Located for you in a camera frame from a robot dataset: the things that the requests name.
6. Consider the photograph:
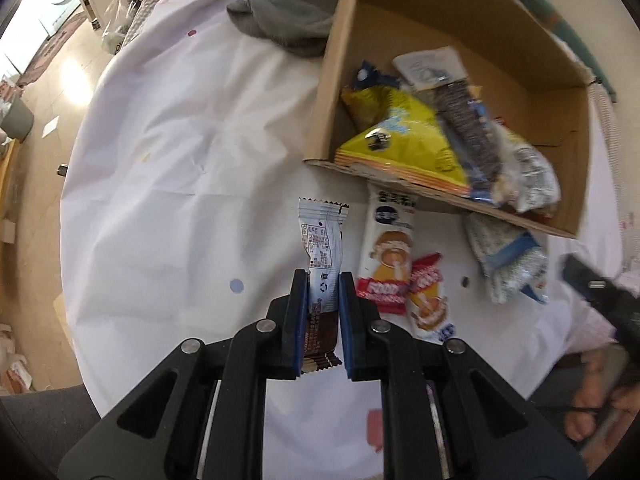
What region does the white patterned bed sheet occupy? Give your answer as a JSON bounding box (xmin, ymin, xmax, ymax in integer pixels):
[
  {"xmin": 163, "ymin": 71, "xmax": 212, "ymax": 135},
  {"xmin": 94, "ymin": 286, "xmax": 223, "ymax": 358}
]
[{"xmin": 61, "ymin": 0, "xmax": 623, "ymax": 479}]

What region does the teal orange pillow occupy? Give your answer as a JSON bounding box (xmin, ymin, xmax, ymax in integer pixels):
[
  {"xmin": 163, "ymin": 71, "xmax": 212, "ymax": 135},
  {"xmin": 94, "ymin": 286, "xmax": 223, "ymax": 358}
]
[{"xmin": 520, "ymin": 0, "xmax": 617, "ymax": 103}]

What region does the small red bread snack pack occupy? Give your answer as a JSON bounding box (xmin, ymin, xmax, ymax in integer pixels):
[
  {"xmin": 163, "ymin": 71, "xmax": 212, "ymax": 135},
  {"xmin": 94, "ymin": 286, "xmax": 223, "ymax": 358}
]
[{"xmin": 407, "ymin": 252, "xmax": 456, "ymax": 344}]

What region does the yellow snack bag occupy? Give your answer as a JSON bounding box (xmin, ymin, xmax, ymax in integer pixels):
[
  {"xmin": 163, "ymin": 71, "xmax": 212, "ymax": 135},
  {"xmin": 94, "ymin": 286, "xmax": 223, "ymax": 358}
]
[{"xmin": 334, "ymin": 84, "xmax": 471, "ymax": 198}]

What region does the blue white striped snack bag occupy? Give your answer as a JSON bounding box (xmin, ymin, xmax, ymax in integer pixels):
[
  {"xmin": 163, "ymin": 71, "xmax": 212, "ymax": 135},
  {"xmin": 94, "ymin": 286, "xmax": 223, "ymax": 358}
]
[{"xmin": 463, "ymin": 212, "xmax": 548, "ymax": 304}]

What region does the brown white wafer bar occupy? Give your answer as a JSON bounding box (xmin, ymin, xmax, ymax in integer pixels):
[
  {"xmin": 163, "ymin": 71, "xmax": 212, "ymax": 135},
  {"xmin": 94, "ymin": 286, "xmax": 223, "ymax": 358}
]
[{"xmin": 298, "ymin": 197, "xmax": 349, "ymax": 374}]

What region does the chocolate cookie clear pack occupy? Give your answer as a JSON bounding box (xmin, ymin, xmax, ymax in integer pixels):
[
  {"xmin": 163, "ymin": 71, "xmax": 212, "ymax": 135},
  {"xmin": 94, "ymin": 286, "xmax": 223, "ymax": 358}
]
[{"xmin": 392, "ymin": 47, "xmax": 506, "ymax": 207}]

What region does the white washing machine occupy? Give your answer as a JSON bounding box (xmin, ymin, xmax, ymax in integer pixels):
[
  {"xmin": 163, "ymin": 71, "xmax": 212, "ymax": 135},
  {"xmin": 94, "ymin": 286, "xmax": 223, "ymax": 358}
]
[{"xmin": 1, "ymin": 0, "xmax": 79, "ymax": 79}]

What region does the brown cardboard box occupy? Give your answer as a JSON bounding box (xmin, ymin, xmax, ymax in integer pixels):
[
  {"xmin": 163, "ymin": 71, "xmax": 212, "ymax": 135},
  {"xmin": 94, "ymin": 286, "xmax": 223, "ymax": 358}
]
[{"xmin": 304, "ymin": 0, "xmax": 590, "ymax": 237}]

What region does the white bread cartoon snack pack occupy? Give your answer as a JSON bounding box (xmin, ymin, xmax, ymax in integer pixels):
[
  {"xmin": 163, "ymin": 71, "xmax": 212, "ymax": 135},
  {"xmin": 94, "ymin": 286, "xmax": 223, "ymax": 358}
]
[{"xmin": 356, "ymin": 182, "xmax": 416, "ymax": 315}]

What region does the grey cloth garment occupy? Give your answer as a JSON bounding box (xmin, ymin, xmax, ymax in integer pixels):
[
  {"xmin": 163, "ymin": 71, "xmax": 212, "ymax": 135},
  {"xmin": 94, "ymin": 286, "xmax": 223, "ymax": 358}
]
[{"xmin": 227, "ymin": 0, "xmax": 338, "ymax": 58}]

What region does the white red chip bag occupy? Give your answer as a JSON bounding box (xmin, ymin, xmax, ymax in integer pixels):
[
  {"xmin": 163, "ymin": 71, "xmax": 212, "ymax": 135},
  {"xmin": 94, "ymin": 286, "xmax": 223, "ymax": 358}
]
[{"xmin": 492, "ymin": 122, "xmax": 561, "ymax": 217}]

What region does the grey trash bin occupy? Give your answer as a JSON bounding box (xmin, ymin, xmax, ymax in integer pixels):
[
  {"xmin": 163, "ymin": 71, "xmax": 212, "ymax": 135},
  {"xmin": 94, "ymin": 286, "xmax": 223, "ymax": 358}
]
[{"xmin": 1, "ymin": 96, "xmax": 35, "ymax": 142}]

